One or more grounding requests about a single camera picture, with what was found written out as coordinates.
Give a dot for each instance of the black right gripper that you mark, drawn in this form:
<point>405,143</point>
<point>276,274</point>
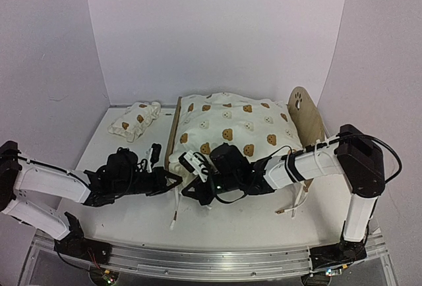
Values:
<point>204,197</point>

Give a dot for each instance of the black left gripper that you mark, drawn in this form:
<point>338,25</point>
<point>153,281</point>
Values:
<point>162,186</point>

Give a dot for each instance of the large bear print cushion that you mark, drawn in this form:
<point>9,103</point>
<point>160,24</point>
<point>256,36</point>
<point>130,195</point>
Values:
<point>222,142</point>

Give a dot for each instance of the wooden pet bed frame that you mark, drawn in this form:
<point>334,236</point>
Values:
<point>306,118</point>

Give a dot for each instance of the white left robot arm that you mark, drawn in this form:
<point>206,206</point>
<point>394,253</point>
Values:
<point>22,176</point>

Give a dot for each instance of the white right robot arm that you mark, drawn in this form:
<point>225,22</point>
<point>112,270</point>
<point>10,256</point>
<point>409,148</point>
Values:
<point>365,162</point>

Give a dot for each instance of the small bear print pillow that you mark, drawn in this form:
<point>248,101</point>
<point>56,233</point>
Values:
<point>135,120</point>

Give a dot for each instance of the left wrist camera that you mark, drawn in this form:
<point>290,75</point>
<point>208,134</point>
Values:
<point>153,156</point>

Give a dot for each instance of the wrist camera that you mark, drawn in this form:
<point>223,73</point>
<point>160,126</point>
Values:
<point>194,163</point>
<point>153,156</point>

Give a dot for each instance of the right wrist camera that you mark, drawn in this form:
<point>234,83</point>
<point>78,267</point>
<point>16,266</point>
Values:
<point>194,163</point>

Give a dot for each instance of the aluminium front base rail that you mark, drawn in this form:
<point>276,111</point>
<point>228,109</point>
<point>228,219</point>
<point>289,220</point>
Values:
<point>117,263</point>

